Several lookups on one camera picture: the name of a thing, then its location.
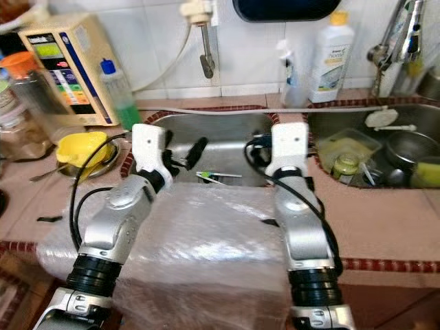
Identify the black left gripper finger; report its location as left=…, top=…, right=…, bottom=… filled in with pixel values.
left=184, top=136, right=209, bottom=171

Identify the round steel bowl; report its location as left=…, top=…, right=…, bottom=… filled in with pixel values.
left=55, top=141, right=119, bottom=181

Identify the stainless steel sink basin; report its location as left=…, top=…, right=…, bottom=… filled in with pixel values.
left=306, top=103, right=440, bottom=190
left=127, top=113, right=276, bottom=188

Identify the green soap bottle blue cap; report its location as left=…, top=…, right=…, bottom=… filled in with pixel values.
left=100, top=58, right=142, bottom=131

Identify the clear bubble wrap sheet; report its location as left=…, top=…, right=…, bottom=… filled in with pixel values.
left=34, top=182, right=293, bottom=330

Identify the small white spray bottle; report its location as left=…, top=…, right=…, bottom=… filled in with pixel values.
left=276, top=39, right=307, bottom=107

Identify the beige water ionizer machine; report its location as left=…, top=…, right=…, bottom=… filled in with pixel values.
left=19, top=14, right=119, bottom=128

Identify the clear plastic food container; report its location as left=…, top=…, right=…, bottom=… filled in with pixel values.
left=316, top=129, right=382, bottom=186

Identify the white detergent bottle yellow cap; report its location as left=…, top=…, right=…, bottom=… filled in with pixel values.
left=308, top=10, right=356, bottom=104

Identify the brown powder jar pink lid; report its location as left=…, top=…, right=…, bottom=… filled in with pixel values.
left=0, top=103, right=52, bottom=162

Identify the glass jar orange lid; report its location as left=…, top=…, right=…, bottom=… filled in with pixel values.
left=1, top=52, right=66, bottom=135

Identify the white round strainer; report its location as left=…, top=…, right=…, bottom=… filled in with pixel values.
left=364, top=107, right=418, bottom=131

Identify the steel pot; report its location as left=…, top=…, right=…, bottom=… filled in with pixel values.
left=385, top=131, right=440, bottom=169

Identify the chrome sink faucet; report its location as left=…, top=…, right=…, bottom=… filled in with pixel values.
left=368, top=0, right=427, bottom=97

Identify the green handled utensil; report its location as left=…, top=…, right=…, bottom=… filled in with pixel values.
left=196, top=170, right=243, bottom=181

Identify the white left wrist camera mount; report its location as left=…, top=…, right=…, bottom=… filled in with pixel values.
left=132, top=124, right=174, bottom=173

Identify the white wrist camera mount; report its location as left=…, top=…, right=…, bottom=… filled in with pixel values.
left=132, top=124, right=174, bottom=173
left=265, top=122, right=310, bottom=176

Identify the grey flat hose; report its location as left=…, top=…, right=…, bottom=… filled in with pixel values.
left=136, top=100, right=440, bottom=115

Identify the white curved hose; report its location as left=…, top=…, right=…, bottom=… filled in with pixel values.
left=132, top=24, right=193, bottom=94

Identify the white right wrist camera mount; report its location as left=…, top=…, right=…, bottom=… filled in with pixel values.
left=265, top=122, right=310, bottom=176

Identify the white wall tap grey spout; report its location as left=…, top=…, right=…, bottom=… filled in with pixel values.
left=180, top=0, right=217, bottom=80

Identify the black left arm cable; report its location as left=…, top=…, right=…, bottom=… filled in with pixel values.
left=69, top=134, right=135, bottom=250

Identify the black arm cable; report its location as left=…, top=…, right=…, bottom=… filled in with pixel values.
left=69, top=134, right=135, bottom=250
left=244, top=136, right=341, bottom=276

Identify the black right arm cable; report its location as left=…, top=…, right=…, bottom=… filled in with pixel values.
left=244, top=136, right=341, bottom=276

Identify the black rounded wall fixture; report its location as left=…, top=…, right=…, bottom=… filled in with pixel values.
left=232, top=0, right=344, bottom=23

